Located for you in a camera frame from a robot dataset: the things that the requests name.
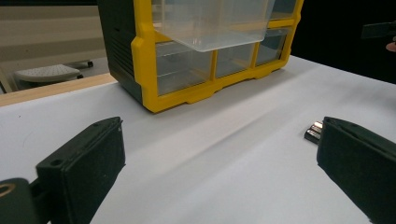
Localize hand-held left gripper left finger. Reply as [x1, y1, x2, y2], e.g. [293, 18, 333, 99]
[35, 116, 126, 224]

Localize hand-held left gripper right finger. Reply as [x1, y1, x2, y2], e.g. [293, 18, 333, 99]
[317, 116, 396, 224]

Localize yellow black drawer organizer cabinet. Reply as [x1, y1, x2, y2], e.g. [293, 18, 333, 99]
[96, 0, 305, 114]

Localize clear plastic pulled-out drawer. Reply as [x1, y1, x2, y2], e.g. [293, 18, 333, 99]
[151, 0, 276, 53]

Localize grey chair base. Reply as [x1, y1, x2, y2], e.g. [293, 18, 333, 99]
[12, 60, 94, 84]

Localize white table cover board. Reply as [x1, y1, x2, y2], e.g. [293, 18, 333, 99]
[0, 55, 396, 224]

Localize set of closed clear drawers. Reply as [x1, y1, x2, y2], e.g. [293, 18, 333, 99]
[155, 0, 295, 96]

